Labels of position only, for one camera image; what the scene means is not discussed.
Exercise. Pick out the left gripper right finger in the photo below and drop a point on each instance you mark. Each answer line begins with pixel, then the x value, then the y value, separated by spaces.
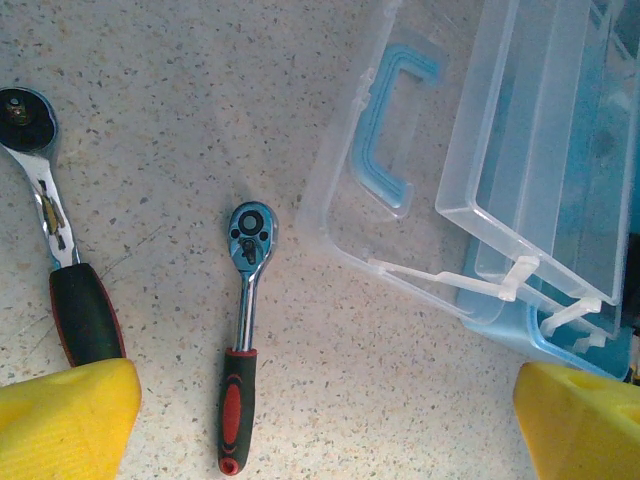
pixel 585 430

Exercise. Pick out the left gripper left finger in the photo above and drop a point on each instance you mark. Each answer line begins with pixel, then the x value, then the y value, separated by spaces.
pixel 60 425

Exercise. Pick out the large chrome ratchet wrench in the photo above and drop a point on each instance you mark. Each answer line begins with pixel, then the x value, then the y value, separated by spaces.
pixel 85 310

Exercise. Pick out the blue toolbox with clear lid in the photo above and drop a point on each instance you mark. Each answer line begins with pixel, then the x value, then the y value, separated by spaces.
pixel 505 337

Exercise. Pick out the small chrome ratchet wrench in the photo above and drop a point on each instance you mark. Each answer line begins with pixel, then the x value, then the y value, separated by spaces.
pixel 239 400

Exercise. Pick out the clear plastic toolbox tray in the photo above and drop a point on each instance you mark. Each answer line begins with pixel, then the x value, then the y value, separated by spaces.
pixel 525 150

